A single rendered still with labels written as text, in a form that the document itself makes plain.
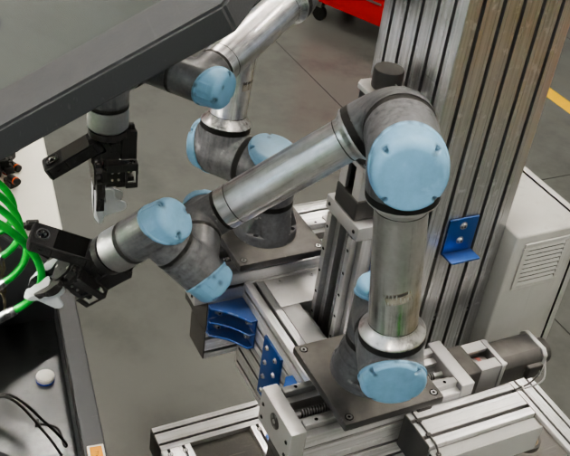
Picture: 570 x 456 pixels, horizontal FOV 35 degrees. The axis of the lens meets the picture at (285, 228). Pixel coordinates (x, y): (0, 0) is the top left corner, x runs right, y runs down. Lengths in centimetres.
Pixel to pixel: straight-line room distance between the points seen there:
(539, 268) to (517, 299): 9
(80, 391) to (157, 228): 56
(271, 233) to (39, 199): 61
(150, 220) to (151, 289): 217
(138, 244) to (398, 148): 43
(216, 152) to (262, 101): 289
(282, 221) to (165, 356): 132
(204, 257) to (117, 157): 34
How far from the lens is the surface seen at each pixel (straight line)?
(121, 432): 304
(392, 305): 148
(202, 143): 207
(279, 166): 149
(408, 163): 130
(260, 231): 207
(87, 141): 169
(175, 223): 140
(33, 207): 229
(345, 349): 176
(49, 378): 203
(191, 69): 162
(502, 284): 203
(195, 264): 144
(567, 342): 375
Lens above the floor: 229
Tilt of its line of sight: 35 degrees down
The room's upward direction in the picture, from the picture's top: 8 degrees clockwise
